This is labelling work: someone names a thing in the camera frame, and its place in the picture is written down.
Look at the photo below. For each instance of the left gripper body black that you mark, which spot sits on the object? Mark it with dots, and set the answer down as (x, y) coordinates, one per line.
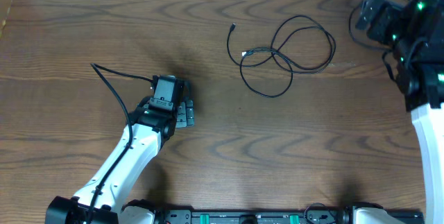
(185, 114)

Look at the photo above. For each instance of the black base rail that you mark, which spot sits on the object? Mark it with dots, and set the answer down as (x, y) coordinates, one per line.
(249, 217)

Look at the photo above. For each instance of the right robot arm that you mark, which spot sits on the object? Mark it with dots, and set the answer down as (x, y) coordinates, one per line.
(413, 34)

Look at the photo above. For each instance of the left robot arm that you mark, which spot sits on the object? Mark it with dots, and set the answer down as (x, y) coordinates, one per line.
(149, 126)

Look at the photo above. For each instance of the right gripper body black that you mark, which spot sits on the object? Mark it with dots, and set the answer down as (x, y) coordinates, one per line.
(389, 28)

